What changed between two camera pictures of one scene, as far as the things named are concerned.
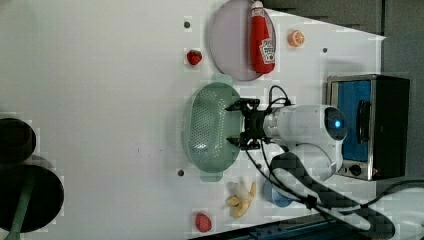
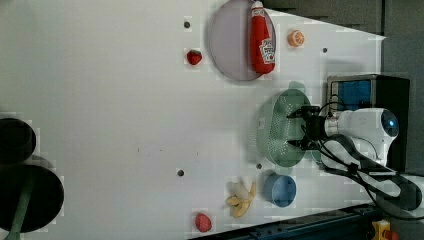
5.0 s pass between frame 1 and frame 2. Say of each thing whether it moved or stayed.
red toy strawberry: stayed
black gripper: moved
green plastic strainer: moved
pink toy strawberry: stayed
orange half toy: stayed
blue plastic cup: stayed
